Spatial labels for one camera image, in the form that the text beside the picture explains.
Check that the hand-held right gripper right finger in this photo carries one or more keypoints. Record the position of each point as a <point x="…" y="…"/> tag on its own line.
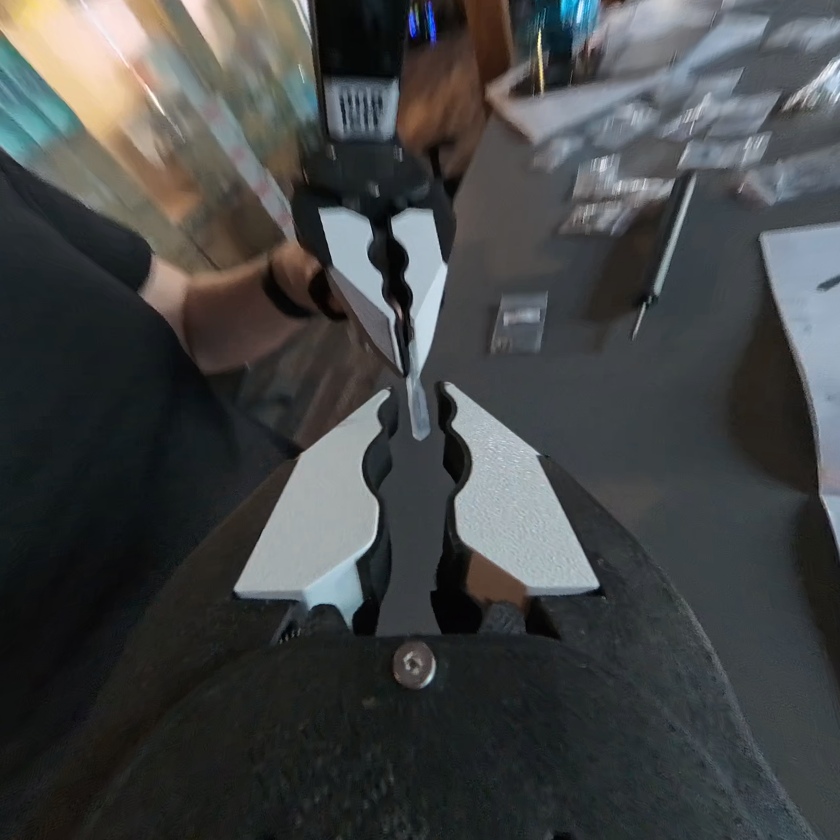
<point x="525" y="518"/>

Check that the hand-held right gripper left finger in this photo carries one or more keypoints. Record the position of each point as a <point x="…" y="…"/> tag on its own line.
<point x="315" y="525"/>

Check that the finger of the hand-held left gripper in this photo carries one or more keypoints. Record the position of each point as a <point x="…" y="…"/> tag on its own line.
<point x="344" y="243"/>
<point x="426" y="262"/>

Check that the clear bag of black spacers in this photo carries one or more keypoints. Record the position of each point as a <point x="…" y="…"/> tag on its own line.
<point x="418" y="407"/>

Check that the person's left forearm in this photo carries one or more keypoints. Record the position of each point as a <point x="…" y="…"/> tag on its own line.
<point x="223" y="315"/>

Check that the dark grey desk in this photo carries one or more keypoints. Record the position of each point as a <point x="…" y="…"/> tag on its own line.
<point x="623" y="426"/>

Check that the person's left hand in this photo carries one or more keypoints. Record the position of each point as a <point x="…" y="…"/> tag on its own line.
<point x="328" y="328"/>

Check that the labelled clear screw bag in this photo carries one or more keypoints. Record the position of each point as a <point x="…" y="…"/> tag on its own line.
<point x="518" y="321"/>

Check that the black electric screwdriver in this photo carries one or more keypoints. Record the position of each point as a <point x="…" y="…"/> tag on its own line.
<point x="666" y="249"/>

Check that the person's black clothing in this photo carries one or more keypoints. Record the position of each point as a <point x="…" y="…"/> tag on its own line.
<point x="79" y="426"/>

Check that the group of small clear bags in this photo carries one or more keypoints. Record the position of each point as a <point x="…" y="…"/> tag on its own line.
<point x="689" y="124"/>

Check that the printed instruction booklet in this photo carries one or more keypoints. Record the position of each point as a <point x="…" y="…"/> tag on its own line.
<point x="807" y="328"/>

